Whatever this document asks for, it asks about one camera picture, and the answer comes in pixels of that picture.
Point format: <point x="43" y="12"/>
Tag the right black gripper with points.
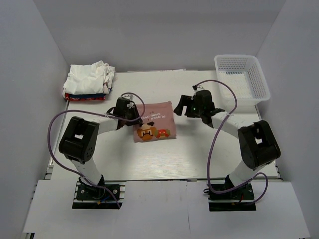
<point x="186" y="100"/>

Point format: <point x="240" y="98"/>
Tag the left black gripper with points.
<point x="135" y="111"/>

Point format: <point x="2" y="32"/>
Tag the pink t-shirt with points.
<point x="157" y="123"/>

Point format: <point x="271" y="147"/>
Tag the white t-shirt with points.
<point x="96" y="78"/>

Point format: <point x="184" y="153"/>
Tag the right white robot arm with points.
<point x="258" y="146"/>

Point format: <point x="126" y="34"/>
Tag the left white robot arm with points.
<point x="80" y="137"/>

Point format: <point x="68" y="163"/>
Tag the white plastic mesh basket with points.
<point x="244" y="75"/>

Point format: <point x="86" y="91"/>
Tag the red blue folded shirt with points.
<point x="83" y="97"/>

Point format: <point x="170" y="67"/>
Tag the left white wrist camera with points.
<point x="128" y="100"/>

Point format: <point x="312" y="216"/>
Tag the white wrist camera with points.
<point x="197" y="88"/>
<point x="128" y="100"/>

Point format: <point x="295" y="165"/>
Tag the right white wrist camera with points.
<point x="197" y="88"/>

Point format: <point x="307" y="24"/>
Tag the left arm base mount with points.
<point x="87" y="197"/>

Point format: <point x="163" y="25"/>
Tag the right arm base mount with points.
<point x="239" y="200"/>

